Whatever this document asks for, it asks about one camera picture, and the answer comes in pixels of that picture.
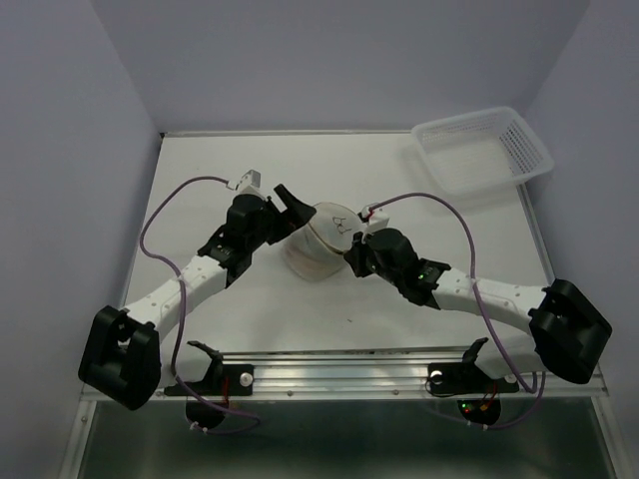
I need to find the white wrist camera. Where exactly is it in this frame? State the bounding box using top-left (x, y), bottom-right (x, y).
top-left (358, 205), bottom-right (389, 236)
top-left (226, 170), bottom-right (263, 198)

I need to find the aluminium mounting rail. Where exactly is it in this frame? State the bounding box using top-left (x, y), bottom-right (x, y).
top-left (149, 346), bottom-right (608, 402)

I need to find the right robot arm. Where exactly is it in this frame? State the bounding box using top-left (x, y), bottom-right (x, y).
top-left (344, 229), bottom-right (612, 389)

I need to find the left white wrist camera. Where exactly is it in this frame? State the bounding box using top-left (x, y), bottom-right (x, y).
top-left (226, 170), bottom-right (263, 198)

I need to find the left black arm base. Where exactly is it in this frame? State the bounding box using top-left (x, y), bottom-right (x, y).
top-left (180, 340), bottom-right (255, 399)

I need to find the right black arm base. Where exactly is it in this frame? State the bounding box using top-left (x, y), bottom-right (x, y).
top-left (425, 338), bottom-right (519, 397)

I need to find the white plastic basket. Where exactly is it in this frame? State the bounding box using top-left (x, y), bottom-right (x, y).
top-left (411, 107), bottom-right (555, 197)

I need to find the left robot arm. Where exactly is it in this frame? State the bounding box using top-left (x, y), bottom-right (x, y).
top-left (78, 185), bottom-right (317, 410)

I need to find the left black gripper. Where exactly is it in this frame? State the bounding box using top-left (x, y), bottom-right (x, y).
top-left (247, 185), bottom-right (315, 251)

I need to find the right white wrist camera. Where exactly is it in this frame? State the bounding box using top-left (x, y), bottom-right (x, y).
top-left (358, 205), bottom-right (389, 236)

